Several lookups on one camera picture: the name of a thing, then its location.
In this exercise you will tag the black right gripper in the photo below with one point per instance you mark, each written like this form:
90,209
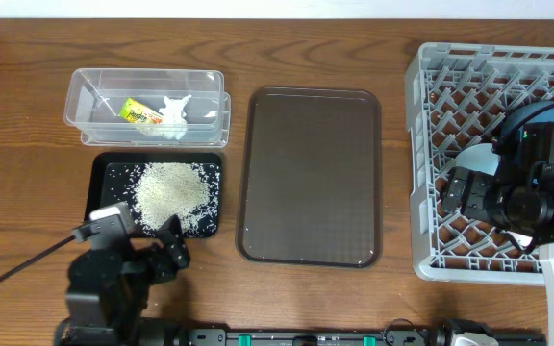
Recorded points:
472,198

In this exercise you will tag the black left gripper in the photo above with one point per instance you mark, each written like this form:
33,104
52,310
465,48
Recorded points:
171,251

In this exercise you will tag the light blue bowl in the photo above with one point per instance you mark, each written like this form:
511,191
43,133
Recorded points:
479,157

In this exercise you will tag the pile of rice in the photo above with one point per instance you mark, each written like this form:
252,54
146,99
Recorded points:
155,191

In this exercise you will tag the yellow wrapper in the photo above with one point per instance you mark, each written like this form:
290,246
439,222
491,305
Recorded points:
169,121

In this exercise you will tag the dark blue plate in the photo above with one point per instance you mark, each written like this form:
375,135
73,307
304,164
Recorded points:
537,112

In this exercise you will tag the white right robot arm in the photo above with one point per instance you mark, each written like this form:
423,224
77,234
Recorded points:
518,197

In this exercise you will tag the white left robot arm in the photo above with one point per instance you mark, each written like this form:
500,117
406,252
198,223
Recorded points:
109,284

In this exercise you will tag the grey dishwasher rack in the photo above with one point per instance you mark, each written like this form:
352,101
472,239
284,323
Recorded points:
458,96

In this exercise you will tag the black plastic tray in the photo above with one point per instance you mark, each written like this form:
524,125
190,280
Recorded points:
101,161

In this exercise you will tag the clear plastic bin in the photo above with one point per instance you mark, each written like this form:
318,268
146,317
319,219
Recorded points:
96,95

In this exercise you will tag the brown serving tray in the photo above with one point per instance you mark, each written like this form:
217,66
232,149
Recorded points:
311,182

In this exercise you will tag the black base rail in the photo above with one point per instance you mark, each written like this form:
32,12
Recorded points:
219,337

